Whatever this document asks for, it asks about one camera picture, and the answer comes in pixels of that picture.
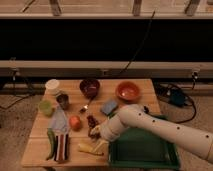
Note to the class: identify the yellow corn cob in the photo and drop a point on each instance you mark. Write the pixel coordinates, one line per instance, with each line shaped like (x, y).
(86, 148)

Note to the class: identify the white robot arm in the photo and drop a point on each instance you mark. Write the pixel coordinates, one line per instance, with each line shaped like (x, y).
(195, 141)

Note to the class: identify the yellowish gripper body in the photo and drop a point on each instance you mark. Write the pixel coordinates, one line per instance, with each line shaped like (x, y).
(97, 149)

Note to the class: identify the wooden table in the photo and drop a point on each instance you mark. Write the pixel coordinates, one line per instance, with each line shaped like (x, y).
(38, 146)

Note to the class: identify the white cup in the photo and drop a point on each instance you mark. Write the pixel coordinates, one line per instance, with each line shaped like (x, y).
(52, 86)

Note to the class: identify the orange red bowl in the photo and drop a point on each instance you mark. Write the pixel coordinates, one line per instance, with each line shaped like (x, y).
(128, 91)

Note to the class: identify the dark maroon bowl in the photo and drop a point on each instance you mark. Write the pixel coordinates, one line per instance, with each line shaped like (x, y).
(89, 87)

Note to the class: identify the white bottle with black cap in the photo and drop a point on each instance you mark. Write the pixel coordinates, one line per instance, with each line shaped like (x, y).
(146, 110)

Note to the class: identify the blue sponge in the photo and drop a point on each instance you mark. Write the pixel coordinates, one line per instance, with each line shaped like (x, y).
(108, 107)

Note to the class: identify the green plastic tray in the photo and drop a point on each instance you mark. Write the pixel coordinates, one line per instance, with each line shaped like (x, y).
(138, 148)

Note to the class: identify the grey metal cup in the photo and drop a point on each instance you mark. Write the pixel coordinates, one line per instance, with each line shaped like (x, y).
(63, 101)

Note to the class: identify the green chili pepper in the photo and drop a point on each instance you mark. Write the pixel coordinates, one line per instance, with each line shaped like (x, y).
(52, 141)

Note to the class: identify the light green cup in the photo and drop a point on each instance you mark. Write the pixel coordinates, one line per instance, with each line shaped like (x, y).
(45, 107)

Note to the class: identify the light blue cloth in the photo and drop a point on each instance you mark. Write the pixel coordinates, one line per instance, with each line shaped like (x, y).
(59, 121)

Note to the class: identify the metal spoon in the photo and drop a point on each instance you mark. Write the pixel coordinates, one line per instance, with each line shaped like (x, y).
(85, 107)

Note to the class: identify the dark red grape bunch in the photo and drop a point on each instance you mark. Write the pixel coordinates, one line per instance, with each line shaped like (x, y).
(92, 122)

